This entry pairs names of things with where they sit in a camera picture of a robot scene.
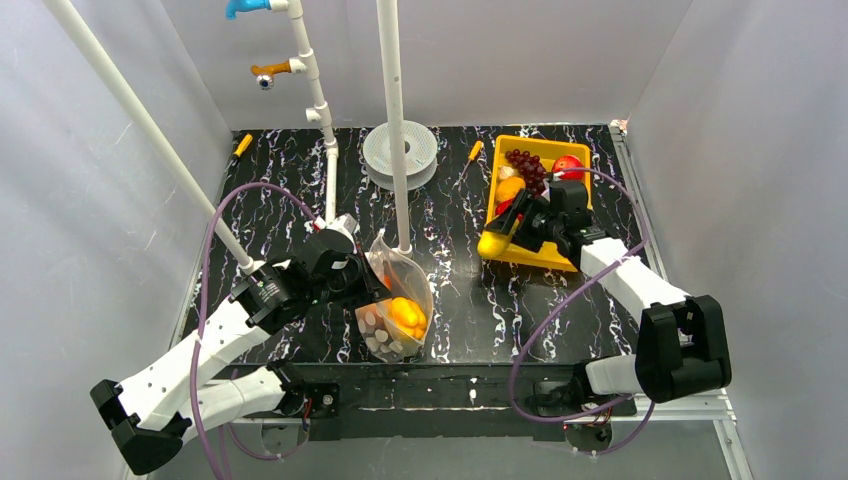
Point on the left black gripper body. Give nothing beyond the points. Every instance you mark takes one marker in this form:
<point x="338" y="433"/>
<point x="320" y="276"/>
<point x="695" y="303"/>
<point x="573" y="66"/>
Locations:
<point x="361" y="279"/>

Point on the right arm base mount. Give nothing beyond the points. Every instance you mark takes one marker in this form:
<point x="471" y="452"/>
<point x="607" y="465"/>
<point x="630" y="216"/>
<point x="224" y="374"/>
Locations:
<point x="558" y="398"/>

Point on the yellow handled screwdriver left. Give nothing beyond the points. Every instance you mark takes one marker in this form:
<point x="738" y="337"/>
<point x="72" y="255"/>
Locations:
<point x="241" y="148"/>

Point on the white garlic bulb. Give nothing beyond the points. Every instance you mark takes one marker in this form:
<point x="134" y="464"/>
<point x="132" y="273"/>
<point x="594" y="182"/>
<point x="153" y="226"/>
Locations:
<point x="505" y="172"/>

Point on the yellow bell pepper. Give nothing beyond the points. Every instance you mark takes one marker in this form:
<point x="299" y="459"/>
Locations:
<point x="408" y="317"/>

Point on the yellow handled screwdriver centre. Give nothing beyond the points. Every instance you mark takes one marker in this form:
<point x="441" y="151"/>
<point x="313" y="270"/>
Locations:
<point x="471" y="158"/>

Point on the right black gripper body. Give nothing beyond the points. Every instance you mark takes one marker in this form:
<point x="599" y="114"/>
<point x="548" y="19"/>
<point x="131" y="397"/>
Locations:
<point x="525" y="225"/>

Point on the diagonal white pipe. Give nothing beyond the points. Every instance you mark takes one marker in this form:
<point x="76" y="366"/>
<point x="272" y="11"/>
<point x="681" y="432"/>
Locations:
<point x="69" y="18"/>

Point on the red bell pepper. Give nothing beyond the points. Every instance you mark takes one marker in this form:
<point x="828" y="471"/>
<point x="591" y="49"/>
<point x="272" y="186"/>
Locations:
<point x="502" y="207"/>

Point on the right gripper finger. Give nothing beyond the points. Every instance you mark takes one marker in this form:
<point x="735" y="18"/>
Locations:
<point x="530" y="231"/>
<point x="511" y="215"/>

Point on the clear zip top bag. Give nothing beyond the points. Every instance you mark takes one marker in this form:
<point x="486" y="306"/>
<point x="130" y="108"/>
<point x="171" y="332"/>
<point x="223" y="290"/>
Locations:
<point x="394" y="327"/>

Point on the blue tap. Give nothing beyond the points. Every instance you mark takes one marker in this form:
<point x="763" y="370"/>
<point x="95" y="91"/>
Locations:
<point x="234" y="7"/>

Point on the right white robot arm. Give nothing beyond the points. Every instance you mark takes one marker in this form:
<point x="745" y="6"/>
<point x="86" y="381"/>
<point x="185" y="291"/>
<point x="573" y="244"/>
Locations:
<point x="681" y="344"/>

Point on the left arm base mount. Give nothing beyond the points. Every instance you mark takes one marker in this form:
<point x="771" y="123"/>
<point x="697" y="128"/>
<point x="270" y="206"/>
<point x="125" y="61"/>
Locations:
<point x="310" y="401"/>

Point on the white pvc pipe frame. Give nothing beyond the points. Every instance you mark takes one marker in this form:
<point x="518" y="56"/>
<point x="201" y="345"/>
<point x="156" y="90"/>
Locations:
<point x="387" y="17"/>

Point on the yellow handled screwdriver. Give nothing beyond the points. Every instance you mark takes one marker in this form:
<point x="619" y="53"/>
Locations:
<point x="471" y="158"/>
<point x="241" y="148"/>

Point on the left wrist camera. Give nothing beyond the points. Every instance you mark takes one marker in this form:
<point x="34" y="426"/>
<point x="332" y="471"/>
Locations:
<point x="345" y="224"/>

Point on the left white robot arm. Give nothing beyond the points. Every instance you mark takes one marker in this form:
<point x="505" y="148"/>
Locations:
<point x="152" y="414"/>

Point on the orange toy fruit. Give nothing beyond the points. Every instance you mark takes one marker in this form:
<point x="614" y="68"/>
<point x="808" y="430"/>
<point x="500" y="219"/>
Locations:
<point x="508" y="188"/>

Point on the dark grape bunch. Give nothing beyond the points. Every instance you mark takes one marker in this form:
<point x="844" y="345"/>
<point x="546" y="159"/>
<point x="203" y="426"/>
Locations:
<point x="529" y="168"/>

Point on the red toy apple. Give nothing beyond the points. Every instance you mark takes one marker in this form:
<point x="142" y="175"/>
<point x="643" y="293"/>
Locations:
<point x="568" y="167"/>

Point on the yellow toy mango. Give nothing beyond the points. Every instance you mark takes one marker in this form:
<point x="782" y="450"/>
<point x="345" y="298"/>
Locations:
<point x="493" y="244"/>

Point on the orange tap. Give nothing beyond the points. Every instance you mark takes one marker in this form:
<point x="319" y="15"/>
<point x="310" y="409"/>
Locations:
<point x="265" y="75"/>

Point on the aluminium rail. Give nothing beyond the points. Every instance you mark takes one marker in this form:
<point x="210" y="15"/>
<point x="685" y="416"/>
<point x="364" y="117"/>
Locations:
<point x="458" y="407"/>

